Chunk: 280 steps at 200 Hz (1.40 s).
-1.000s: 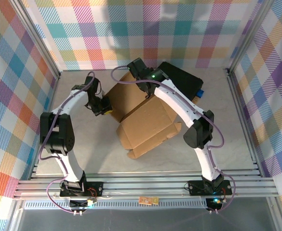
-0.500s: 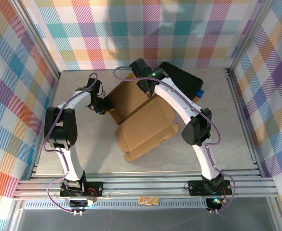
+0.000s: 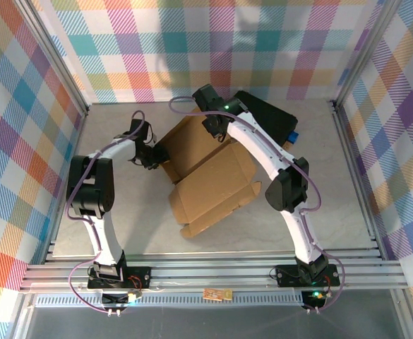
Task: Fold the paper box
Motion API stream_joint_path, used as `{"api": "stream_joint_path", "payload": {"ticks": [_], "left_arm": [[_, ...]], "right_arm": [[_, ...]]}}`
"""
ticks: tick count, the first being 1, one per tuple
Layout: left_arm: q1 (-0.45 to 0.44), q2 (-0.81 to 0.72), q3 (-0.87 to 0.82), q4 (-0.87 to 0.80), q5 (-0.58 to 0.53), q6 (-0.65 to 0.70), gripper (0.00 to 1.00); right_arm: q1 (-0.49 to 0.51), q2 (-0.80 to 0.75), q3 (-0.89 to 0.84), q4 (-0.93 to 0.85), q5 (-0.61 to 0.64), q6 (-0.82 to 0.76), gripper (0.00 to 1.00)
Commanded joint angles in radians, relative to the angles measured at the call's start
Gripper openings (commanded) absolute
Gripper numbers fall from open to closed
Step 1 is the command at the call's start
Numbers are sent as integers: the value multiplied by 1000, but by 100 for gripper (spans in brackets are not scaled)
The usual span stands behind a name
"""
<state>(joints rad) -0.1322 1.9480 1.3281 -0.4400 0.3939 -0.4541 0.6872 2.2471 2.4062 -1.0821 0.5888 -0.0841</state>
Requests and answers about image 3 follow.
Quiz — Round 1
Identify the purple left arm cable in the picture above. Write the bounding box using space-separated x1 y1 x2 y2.
66 111 154 314

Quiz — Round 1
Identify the aluminium mounting rail frame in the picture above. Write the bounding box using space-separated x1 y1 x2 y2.
18 249 410 294

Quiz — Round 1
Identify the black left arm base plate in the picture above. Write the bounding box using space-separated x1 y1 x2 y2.
88 266 152 291

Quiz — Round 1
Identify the aluminium corner post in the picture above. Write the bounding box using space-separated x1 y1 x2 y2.
14 0 90 118
330 0 404 111

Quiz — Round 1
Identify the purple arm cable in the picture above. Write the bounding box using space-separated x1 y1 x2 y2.
66 111 154 314
169 95 347 314

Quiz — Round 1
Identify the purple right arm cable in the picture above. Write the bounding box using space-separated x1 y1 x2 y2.
169 95 347 314

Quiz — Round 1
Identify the brown cardboard box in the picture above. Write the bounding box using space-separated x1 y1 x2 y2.
155 107 263 239

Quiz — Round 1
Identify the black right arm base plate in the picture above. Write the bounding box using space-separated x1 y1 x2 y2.
275 263 341 287

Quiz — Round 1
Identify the white slotted cable duct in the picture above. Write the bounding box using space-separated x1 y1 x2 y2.
32 294 311 309

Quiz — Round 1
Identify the black case with metal handle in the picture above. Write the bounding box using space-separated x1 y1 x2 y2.
234 90 298 149

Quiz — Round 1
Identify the small orange circuit board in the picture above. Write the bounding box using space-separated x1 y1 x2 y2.
202 287 234 302

